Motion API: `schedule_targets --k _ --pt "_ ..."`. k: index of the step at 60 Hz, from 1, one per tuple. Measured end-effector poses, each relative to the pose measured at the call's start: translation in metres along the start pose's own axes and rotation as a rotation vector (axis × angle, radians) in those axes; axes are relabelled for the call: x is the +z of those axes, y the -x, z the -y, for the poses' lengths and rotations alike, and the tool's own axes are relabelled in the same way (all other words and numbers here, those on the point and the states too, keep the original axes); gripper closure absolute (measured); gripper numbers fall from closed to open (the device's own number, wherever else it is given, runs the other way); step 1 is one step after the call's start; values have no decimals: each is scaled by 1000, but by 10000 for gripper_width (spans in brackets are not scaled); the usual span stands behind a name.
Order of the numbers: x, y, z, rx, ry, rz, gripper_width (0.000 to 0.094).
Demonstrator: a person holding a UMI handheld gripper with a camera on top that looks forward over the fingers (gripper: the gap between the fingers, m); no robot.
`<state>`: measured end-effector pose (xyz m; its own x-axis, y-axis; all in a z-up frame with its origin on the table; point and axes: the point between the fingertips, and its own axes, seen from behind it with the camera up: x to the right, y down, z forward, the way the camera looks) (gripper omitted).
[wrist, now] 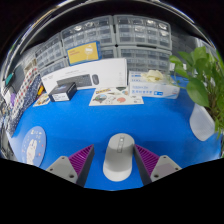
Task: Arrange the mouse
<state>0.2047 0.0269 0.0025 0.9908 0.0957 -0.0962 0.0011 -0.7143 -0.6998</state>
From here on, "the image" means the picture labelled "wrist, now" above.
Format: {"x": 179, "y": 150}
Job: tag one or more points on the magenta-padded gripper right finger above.
{"x": 165, "y": 166}

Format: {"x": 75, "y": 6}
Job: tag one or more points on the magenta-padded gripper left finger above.
{"x": 63, "y": 168}

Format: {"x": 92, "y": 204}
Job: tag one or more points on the white computer mouse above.
{"x": 118, "y": 160}

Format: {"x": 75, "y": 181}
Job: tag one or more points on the round blue rabbit mouse pad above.
{"x": 33, "y": 146}

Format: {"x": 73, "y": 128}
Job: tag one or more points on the colourful sticker sheet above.
{"x": 115, "y": 97}
{"x": 41, "y": 100}

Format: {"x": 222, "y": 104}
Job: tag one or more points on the dark blue dotted cloth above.
{"x": 25, "y": 106}

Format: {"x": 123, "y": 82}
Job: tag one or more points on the small black box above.
{"x": 62, "y": 92}

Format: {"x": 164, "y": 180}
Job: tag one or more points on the white blue glove box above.
{"x": 153, "y": 88}

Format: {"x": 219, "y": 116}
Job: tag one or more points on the green plant in white pot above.
{"x": 200, "y": 90}

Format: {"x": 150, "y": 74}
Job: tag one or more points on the red white checkered cloth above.
{"x": 26, "y": 90}

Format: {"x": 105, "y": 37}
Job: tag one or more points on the beige woven basket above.
{"x": 30, "y": 66}

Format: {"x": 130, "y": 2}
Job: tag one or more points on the long white keyboard box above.
{"x": 110, "y": 71}

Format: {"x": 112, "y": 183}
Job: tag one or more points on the yellow blue box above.
{"x": 83, "y": 53}

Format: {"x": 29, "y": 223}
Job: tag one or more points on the grey metal shelf unit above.
{"x": 110, "y": 8}

